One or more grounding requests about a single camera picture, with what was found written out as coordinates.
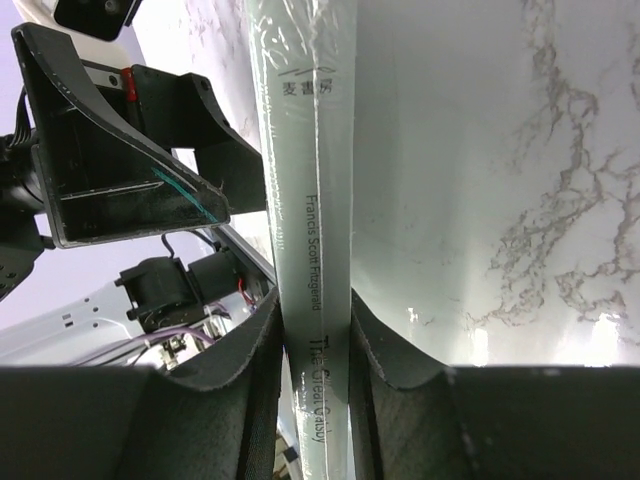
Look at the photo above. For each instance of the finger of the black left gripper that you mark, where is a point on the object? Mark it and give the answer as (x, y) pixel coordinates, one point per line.
(182, 112)

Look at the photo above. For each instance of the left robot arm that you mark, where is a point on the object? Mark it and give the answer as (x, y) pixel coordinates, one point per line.
(154, 301)

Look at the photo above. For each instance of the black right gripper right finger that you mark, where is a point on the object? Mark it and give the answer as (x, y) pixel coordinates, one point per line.
(414, 417)

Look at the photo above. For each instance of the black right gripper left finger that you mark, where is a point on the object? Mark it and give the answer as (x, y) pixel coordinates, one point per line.
(213, 417)

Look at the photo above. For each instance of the clear plastic file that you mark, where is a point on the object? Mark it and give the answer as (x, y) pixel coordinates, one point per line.
(391, 133)

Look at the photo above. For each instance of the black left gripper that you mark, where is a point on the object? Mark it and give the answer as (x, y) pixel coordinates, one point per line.
(73, 156)

